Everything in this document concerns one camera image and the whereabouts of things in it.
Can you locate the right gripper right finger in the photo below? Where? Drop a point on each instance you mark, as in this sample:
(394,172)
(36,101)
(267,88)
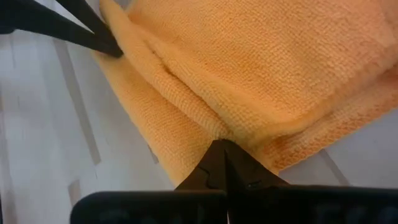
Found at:
(248,186)

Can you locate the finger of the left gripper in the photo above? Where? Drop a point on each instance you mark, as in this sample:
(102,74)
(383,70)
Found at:
(84,15)
(46,25)

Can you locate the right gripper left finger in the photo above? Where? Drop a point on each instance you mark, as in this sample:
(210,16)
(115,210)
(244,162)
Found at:
(205,180)

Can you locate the orange microfiber towel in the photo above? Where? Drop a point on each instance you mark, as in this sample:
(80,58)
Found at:
(248,77)

